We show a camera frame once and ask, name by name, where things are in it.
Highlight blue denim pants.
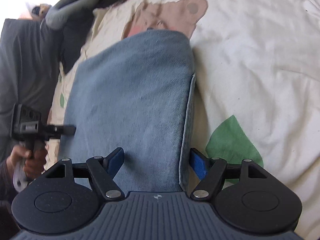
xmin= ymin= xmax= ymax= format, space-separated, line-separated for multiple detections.
xmin=59 ymin=30 xmax=196 ymax=192

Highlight dark grey blanket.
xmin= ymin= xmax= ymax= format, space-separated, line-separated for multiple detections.
xmin=1 ymin=19 xmax=63 ymax=160

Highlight person's left hand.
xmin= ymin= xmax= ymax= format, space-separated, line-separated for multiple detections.
xmin=6 ymin=145 xmax=48 ymax=179

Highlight black garment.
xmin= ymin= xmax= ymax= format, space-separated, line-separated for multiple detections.
xmin=60 ymin=0 xmax=123 ymax=74

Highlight cream patterned bed sheet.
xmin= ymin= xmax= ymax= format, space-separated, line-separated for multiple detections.
xmin=43 ymin=0 xmax=320 ymax=240

